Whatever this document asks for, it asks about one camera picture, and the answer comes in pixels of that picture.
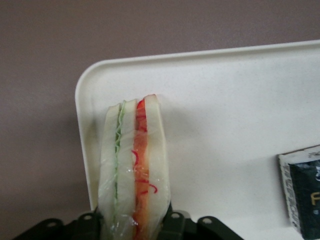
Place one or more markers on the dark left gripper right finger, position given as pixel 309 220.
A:
pixel 200 230

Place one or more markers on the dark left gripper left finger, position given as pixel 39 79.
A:
pixel 75 228

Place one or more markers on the triangle sandwich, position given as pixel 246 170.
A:
pixel 130 162

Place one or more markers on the beige plastic tray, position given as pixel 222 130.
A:
pixel 225 100

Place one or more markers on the small black card box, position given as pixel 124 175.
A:
pixel 307 195

